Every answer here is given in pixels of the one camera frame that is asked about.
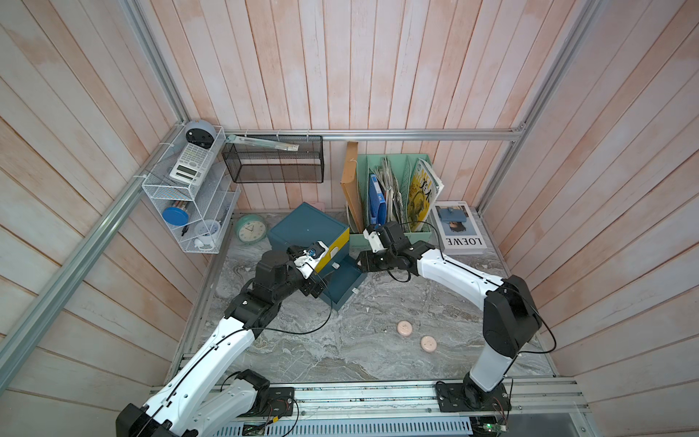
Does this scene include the round grey speaker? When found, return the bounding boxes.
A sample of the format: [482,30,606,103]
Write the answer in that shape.
[185,120,217,149]

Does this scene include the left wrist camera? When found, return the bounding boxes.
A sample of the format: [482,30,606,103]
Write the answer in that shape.
[294,241,331,279]

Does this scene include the pink earphone case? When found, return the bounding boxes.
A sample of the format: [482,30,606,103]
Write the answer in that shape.
[396,320,413,338]
[420,335,438,353]

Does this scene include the blue binder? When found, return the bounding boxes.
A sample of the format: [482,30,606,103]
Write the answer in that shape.
[368,173,387,225]

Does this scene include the white wire shelf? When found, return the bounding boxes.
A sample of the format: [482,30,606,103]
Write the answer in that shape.
[142,124,240,254]

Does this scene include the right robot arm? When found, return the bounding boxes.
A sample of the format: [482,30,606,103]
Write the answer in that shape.
[357,221,545,412]

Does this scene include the LOEWE book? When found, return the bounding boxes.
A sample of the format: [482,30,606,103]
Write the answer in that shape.
[431,201,487,255]

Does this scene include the teal drawer cabinet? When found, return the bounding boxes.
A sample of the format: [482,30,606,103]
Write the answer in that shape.
[258,203,349,288]

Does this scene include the brown envelope folder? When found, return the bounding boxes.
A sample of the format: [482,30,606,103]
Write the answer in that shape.
[340,142,365,233]

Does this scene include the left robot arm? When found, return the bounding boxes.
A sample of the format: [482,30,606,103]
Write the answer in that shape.
[116,241,335,436]

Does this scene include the blue lid jar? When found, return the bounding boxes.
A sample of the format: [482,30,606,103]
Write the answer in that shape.
[161,200,189,227]

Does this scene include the yellow magazine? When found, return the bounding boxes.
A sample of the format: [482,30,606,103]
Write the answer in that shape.
[406,158,444,233]

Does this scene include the yellow drawer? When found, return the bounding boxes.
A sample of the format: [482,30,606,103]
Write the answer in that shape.
[314,228,350,273]

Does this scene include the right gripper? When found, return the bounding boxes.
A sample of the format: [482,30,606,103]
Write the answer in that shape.
[352,250,397,273]

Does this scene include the green alarm clock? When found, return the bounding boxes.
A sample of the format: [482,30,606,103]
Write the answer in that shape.
[235,214,268,244]

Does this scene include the ruler on basket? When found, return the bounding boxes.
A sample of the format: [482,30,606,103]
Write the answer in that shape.
[227,135,300,152]

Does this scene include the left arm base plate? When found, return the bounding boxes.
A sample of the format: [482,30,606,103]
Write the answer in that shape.
[240,386,295,417]

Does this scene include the white calculator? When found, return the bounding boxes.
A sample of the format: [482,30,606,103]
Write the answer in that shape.
[169,143,215,186]

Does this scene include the white cup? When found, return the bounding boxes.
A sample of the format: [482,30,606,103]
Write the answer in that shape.
[194,220,221,251]

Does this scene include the newspapers in organizer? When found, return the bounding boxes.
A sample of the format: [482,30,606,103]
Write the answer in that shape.
[378,154,412,232]

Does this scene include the pink earphone case bottom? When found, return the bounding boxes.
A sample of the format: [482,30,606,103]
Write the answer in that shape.
[420,335,438,353]

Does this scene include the black mesh basket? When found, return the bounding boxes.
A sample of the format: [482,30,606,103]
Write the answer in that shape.
[222,134,325,184]

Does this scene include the green file organizer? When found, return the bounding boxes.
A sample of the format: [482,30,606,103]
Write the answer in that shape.
[355,154,433,242]

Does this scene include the teal bottom drawer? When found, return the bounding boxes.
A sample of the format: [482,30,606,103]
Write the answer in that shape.
[320,255,368,311]

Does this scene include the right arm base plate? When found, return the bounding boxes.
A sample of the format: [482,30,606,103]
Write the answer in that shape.
[434,381,512,413]

